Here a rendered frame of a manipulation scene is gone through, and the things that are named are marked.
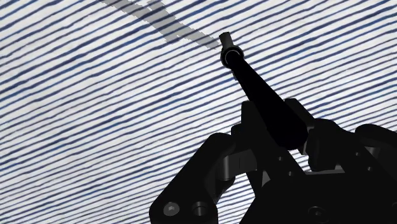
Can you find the black tapered tool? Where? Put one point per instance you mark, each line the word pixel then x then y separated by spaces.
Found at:
pixel 266 102

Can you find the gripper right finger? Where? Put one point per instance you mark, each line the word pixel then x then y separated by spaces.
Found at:
pixel 328 145

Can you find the white blue striped bed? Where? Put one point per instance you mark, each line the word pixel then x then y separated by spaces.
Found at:
pixel 93 108

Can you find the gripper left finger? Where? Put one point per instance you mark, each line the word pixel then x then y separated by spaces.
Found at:
pixel 192 180

